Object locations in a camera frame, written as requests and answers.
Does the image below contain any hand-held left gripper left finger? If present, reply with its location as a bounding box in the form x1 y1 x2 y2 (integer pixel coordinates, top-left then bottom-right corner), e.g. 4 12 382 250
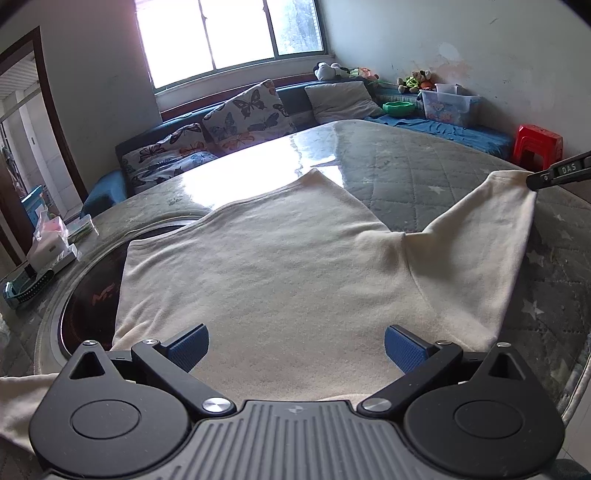
58 323 236 417

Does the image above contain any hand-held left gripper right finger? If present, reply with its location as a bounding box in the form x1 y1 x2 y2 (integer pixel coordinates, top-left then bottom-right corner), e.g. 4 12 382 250
360 323 532 417

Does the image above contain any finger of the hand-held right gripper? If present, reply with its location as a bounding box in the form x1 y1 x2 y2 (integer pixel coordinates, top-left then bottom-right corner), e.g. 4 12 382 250
525 150 591 204

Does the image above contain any cream sweatshirt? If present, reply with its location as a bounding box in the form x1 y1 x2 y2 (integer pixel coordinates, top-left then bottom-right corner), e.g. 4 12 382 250
0 168 539 450

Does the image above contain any red plastic stool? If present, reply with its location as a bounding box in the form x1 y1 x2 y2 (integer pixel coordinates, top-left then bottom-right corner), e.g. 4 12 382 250
512 124 565 172

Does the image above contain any blue blanket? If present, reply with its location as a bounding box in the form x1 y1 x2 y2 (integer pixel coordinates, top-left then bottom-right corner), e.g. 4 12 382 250
365 113 516 158

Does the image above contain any round black induction cooktop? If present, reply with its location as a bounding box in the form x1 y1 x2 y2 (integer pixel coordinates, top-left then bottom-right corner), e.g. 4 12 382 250
34 216 209 371

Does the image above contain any clear plastic storage box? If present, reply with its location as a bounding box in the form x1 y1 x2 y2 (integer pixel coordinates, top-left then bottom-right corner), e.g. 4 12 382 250
419 83 481 128

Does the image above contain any white remote control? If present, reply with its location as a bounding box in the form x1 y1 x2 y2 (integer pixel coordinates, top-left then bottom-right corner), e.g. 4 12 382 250
46 244 79 273

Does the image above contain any green bowl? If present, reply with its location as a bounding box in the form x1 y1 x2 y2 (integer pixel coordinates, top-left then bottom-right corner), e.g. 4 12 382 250
382 100 417 117

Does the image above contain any brown plush toy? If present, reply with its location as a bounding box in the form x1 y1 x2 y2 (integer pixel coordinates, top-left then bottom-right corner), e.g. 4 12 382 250
397 69 437 96

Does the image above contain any green packet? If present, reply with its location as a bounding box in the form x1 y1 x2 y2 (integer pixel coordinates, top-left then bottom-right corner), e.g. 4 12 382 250
67 218 99 243

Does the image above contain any white pink tissue box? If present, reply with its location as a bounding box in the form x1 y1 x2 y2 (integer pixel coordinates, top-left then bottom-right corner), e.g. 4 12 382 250
25 210 77 271

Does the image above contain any blue black smartwatch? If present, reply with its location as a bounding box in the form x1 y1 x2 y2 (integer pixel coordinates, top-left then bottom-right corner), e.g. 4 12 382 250
4 265 57 310

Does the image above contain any blue sofa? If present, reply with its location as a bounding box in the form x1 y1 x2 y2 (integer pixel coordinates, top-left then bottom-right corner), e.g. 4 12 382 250
81 76 516 218

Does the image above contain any flat butterfly print pillow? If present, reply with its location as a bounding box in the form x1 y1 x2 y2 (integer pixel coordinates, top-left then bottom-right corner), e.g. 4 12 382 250
121 122 221 186

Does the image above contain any blue white toy cabinet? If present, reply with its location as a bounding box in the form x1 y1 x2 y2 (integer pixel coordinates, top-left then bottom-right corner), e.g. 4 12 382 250
21 185 49 223

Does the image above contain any grey pillow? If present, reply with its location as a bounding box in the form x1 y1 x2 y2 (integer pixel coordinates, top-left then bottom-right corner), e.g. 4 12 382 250
304 79 384 125

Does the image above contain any square butterfly print pillow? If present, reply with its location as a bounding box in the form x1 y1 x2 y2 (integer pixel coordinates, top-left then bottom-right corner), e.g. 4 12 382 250
202 78 299 156

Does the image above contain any panda plush toy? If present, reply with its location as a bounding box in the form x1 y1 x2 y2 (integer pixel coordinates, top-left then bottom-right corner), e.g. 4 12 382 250
313 61 352 82

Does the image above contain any window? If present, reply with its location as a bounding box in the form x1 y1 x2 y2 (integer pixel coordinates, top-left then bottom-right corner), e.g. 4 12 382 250
134 0 327 91

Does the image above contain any dark wooden door frame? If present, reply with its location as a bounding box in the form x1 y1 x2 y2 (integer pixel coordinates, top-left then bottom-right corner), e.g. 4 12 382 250
0 25 89 265

